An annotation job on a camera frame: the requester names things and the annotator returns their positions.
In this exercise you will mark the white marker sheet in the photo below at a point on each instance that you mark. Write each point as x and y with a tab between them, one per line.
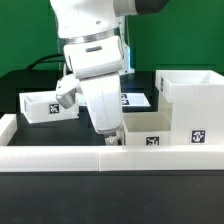
134	100

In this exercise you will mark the white drawer cabinet box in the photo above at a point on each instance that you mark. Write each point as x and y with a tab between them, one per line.
193	101

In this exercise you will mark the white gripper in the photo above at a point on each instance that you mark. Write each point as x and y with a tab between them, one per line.
96	65

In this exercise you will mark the white U-shaped fence wall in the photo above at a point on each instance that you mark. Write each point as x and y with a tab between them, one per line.
103	158

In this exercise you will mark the white front drawer with knob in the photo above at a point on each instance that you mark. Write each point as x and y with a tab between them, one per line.
146	129

